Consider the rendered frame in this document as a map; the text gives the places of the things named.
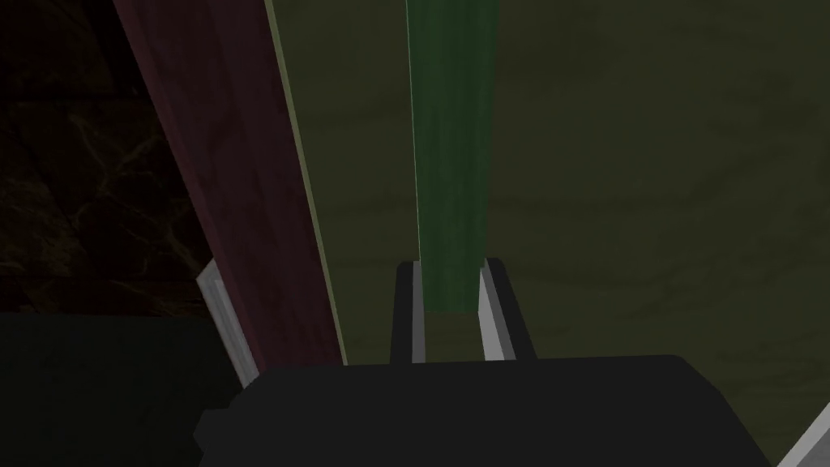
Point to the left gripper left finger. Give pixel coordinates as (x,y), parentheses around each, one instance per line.
(407,318)

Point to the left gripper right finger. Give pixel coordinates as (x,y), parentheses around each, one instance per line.
(500,318)

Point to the dark red cupboard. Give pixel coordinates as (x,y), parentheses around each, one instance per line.
(240,162)

